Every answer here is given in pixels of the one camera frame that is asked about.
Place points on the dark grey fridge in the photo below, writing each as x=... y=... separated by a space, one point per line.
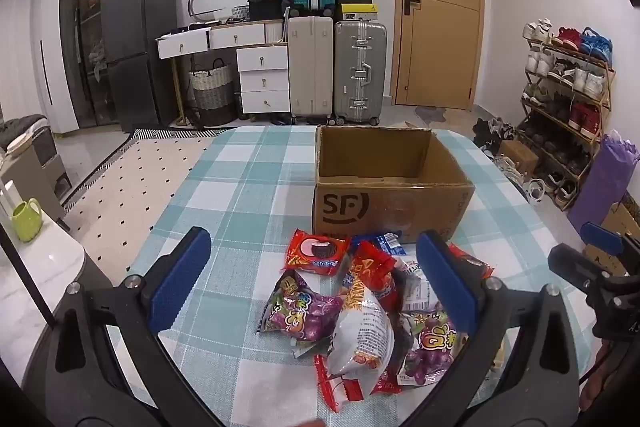
x=135 y=57

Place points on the printed cardboard box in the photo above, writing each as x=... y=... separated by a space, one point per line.
x=620 y=219

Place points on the white wardrobe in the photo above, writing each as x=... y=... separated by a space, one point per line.
x=55 y=57

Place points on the small white basket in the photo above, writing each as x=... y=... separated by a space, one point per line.
x=240 y=12

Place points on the woven laundry basket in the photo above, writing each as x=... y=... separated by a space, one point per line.
x=212 y=92

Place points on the small red snack packet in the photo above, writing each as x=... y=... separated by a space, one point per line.
x=387 y=384
x=472 y=264

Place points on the white marble side table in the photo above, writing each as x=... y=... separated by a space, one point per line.
x=45 y=267

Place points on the purple grape candy packet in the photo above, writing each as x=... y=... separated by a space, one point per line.
x=300 y=312
x=430 y=349

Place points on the white noodle packet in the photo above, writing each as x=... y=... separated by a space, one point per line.
x=360 y=337

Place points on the grey armchair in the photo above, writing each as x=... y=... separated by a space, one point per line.
x=30 y=167

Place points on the silver suitcase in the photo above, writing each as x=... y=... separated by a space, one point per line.
x=360 y=77

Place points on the white snack packet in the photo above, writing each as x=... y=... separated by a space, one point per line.
x=415 y=287

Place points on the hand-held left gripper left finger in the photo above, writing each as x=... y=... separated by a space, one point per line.
x=180 y=279

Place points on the green mug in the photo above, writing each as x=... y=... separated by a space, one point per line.
x=26 y=222

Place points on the beige suitcase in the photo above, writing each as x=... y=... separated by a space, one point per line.
x=310 y=72

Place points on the wooden door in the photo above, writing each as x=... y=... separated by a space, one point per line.
x=440 y=32

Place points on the checked tablecloth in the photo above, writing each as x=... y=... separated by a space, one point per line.
x=260 y=187

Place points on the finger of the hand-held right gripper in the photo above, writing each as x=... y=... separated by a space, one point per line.
x=575 y=264
x=602 y=236

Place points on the black storage box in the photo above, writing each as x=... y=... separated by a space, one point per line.
x=267 y=9

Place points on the red-orange snack packet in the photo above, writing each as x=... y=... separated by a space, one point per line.
x=372 y=272

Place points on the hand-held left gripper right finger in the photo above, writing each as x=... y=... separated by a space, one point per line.
x=447 y=279

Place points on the person's right forearm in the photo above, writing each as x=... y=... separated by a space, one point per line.
x=597 y=392

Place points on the red cookie packet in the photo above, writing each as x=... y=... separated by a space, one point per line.
x=312 y=252

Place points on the small cardboard box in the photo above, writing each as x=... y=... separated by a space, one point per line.
x=517 y=157

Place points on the wooden shoe rack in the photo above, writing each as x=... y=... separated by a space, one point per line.
x=607 y=79

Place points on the purple bag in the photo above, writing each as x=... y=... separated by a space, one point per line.
x=605 y=187

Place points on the white drawer desk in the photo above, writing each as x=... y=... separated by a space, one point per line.
x=262 y=82

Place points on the cream dotted rug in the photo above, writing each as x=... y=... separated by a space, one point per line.
x=125 y=187

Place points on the brown cardboard box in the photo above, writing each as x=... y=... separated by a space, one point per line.
x=350 y=207

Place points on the tall glass-door cabinet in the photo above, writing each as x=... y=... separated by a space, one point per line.
x=82 y=57

